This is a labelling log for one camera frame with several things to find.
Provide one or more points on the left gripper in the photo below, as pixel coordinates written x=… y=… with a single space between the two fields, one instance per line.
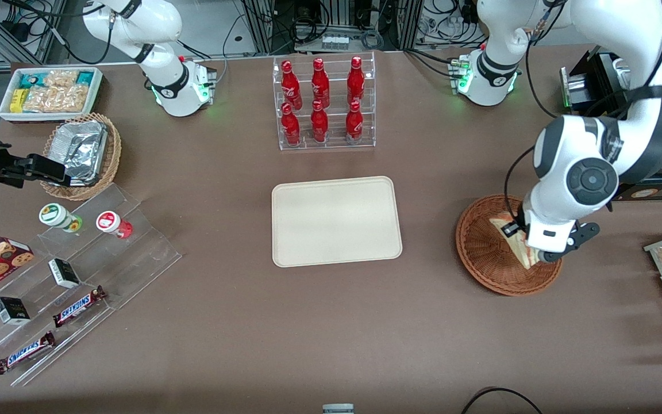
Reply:
x=519 y=225

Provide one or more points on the triangular sandwich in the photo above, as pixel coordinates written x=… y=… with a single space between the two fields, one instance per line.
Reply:
x=518 y=247

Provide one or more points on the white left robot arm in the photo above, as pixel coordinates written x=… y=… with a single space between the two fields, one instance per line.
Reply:
x=595 y=149

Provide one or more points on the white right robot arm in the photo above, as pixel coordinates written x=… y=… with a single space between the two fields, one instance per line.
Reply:
x=164 y=86

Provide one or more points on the small tan wicker basket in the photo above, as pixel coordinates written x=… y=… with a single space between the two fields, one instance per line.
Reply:
x=114 y=155

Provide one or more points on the large brown wicker basket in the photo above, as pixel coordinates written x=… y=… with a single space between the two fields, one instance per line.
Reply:
x=480 y=259

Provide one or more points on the steel appliance tray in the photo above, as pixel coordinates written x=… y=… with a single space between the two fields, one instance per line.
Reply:
x=622 y=72

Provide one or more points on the beige plastic serving tray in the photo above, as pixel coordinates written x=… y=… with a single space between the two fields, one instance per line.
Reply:
x=337 y=221

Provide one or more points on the aluminium foil container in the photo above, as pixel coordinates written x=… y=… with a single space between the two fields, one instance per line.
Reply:
x=81 y=146

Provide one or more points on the green lid cup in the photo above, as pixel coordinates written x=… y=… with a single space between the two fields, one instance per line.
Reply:
x=54 y=214

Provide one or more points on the large clear cracker bag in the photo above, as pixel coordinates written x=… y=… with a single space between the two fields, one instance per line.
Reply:
x=58 y=99

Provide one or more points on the white rectangular snack bin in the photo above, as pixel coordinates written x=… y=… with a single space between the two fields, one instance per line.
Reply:
x=6 y=112

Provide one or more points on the yellow snack packet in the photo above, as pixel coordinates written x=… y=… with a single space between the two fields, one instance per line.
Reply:
x=18 y=99

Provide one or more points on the red lid cup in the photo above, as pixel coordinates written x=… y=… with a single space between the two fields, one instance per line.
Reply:
x=108 y=221

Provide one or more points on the teal snack packet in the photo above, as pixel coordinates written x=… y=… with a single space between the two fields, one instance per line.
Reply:
x=85 y=77
x=32 y=79

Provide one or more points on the small clear cracker bag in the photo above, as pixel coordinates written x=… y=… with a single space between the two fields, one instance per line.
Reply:
x=61 y=78

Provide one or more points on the small black box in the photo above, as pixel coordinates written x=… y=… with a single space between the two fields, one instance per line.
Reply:
x=12 y=310
x=64 y=273

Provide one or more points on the clear acrylic stepped display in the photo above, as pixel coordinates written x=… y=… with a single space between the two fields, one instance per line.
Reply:
x=135 y=259

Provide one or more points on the Snickers chocolate bar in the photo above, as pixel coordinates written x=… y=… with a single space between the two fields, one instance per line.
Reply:
x=78 y=307
x=23 y=353

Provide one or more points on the black countertop appliance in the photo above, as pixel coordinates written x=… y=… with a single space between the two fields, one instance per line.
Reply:
x=595 y=80

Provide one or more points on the red cola bottle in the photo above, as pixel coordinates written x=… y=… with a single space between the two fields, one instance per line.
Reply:
x=354 y=123
x=355 y=80
x=291 y=86
x=320 y=83
x=319 y=123
x=291 y=127

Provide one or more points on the clear acrylic bottle rack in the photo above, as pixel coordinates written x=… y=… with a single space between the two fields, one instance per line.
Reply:
x=337 y=144

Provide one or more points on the small grey device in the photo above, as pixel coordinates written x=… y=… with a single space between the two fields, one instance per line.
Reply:
x=338 y=409

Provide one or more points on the white power strip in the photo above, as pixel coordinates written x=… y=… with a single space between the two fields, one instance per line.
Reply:
x=335 y=43

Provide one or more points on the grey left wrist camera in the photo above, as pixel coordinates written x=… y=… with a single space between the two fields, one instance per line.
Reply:
x=550 y=257

